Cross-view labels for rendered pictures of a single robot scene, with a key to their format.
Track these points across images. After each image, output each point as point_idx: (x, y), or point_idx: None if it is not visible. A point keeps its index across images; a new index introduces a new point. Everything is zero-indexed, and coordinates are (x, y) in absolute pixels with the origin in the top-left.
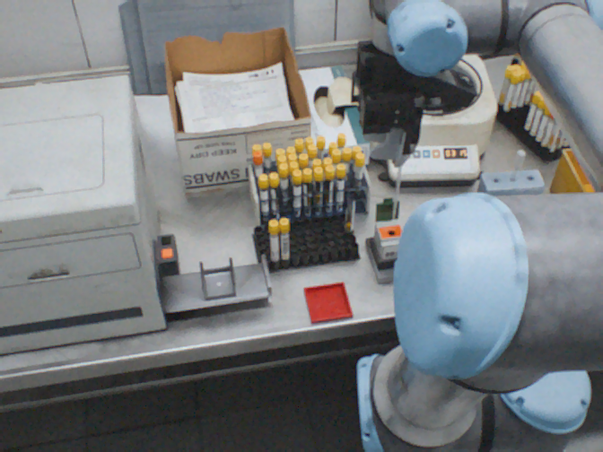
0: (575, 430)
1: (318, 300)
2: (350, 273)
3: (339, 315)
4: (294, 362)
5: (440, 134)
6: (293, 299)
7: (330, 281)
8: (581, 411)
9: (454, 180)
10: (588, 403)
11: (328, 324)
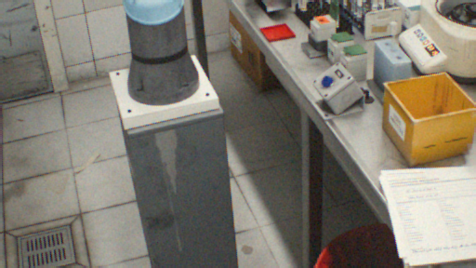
0: (134, 25)
1: (278, 30)
2: (306, 38)
3: (267, 35)
4: (365, 199)
5: (433, 28)
6: (277, 23)
7: (297, 33)
8: (130, 1)
9: (415, 64)
10: (136, 4)
11: (261, 35)
